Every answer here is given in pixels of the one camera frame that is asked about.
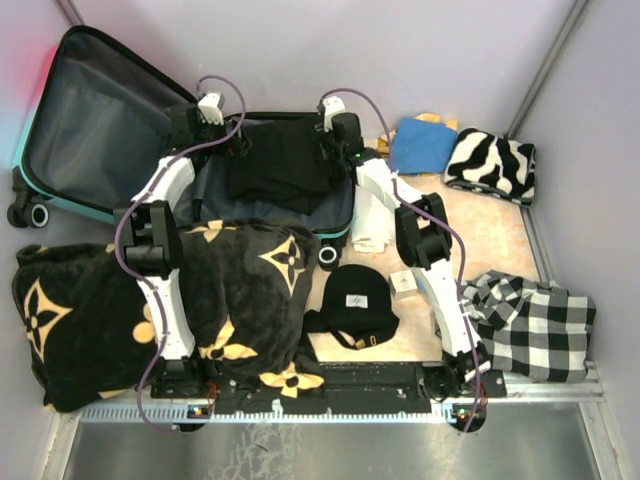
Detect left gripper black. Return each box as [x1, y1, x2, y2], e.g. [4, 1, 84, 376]
[197, 112, 252, 158]

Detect black garment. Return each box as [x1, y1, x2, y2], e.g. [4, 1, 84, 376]
[227, 117, 344, 215]

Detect white garment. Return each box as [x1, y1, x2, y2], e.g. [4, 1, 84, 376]
[351, 186, 395, 254]

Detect zebra pattern fleece blanket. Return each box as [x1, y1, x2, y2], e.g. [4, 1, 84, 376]
[443, 127, 536, 207]

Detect black white checkered shirt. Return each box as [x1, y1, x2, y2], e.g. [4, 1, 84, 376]
[462, 270, 597, 384]

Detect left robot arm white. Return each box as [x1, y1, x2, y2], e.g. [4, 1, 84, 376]
[114, 92, 240, 397]

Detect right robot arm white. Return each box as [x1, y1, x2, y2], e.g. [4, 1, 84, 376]
[320, 109, 491, 396]

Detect yellow white patterned cloth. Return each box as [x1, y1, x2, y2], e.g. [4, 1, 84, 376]
[374, 112, 459, 176]

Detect blue folded cloth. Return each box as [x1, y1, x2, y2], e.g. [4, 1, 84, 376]
[387, 116, 459, 176]

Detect small white box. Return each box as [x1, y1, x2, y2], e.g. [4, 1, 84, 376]
[388, 269, 418, 300]

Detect black beanie white label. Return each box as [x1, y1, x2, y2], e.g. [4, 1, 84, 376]
[320, 264, 399, 333]

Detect black blanket yellow flowers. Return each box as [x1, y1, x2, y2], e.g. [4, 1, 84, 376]
[12, 219, 325, 412]

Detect clear toiletry bag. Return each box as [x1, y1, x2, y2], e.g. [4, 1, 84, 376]
[416, 277, 433, 304]

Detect black cap gold buckle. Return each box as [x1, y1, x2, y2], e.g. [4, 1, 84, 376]
[303, 308, 399, 350]

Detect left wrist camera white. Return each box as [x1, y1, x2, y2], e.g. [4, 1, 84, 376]
[197, 91, 224, 126]

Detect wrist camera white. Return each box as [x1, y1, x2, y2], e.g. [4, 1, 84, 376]
[320, 95, 346, 132]
[197, 91, 224, 126]

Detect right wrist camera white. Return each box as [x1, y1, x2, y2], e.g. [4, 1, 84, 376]
[320, 95, 346, 132]

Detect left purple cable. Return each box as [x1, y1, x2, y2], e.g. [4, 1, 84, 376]
[112, 74, 247, 434]

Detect purple cable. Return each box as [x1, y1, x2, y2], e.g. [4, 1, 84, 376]
[112, 74, 247, 434]
[316, 87, 488, 434]

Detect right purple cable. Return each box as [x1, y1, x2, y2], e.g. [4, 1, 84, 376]
[316, 87, 488, 434]

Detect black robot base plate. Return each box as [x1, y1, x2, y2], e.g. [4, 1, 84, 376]
[151, 362, 507, 423]

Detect aluminium rail frame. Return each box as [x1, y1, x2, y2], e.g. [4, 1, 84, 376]
[79, 364, 606, 425]

